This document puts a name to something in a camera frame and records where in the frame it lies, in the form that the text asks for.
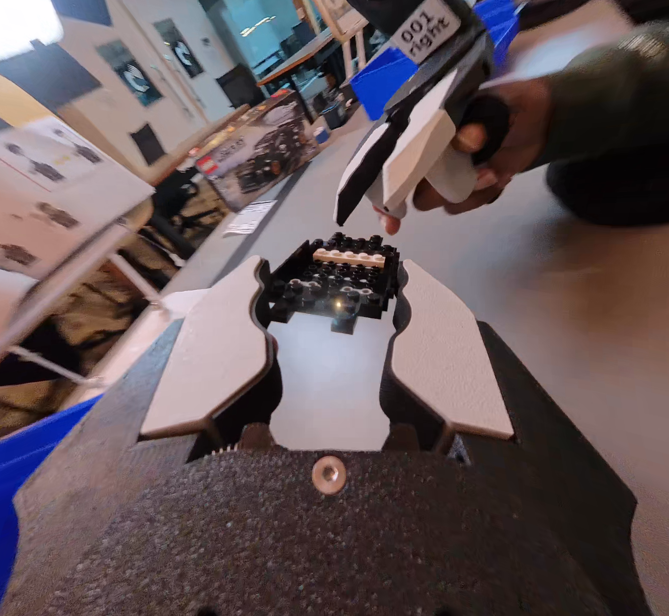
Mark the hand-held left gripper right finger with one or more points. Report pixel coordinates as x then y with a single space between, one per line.
450 365

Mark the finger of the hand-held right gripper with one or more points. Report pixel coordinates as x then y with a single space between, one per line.
418 141
361 172

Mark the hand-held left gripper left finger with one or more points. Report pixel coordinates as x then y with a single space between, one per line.
209 360

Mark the black lego car chassis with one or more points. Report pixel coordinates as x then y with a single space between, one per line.
335 277

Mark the blue plastic bin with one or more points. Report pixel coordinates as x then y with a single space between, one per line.
31 470
382 78

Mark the lego set cardboard box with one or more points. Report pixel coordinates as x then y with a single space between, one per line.
261 151

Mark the lego instruction booklet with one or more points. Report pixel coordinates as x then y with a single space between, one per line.
63 198

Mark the person's right hand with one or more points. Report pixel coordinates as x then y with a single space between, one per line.
517 130

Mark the small dark box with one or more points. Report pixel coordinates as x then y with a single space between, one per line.
335 115

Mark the white book stand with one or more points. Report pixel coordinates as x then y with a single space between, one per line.
146 334

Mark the small white printed sheet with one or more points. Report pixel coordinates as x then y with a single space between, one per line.
251 219

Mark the black office chair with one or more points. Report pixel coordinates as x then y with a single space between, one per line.
167 193

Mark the framed wall picture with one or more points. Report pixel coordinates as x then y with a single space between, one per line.
131 75
180 49

